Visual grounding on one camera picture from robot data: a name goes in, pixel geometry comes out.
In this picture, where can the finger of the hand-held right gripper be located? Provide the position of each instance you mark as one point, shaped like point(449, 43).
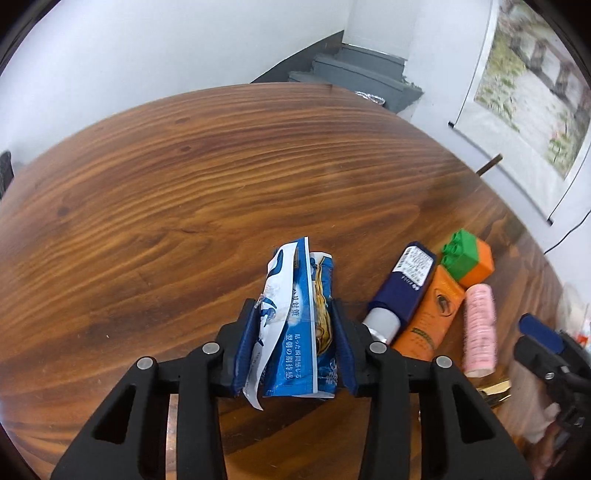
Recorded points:
point(535, 355)
point(538, 330)

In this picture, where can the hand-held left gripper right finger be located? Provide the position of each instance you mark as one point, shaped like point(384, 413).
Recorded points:
point(346, 355)

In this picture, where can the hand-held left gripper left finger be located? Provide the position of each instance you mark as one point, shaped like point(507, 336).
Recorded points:
point(247, 346)

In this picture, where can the torn blue white packet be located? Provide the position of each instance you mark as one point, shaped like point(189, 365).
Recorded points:
point(295, 286)

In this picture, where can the clear plastic container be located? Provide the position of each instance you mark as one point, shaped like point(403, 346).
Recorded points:
point(575, 309)

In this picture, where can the gold lipstick tube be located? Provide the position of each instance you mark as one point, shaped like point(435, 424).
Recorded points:
point(496, 392)

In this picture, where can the pink hair roller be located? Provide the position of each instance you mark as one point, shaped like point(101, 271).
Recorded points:
point(480, 332)

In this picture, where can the navy bottle with white cap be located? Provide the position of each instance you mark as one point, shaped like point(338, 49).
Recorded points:
point(401, 290)

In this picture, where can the green orange toy block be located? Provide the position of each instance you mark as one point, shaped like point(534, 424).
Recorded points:
point(475, 267)

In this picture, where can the orange tube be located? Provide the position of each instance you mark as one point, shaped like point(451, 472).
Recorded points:
point(434, 314)

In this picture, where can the crumpled foil piece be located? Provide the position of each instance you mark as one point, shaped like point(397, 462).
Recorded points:
point(369, 98)

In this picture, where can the grey stairs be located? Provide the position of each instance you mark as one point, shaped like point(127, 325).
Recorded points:
point(351, 69)

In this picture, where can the black chair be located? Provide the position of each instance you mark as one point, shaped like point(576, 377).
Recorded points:
point(5, 170)

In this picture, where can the dark wooden post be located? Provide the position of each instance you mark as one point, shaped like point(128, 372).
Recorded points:
point(490, 163)

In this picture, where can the wall scroll painting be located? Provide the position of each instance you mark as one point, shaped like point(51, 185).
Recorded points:
point(531, 92)

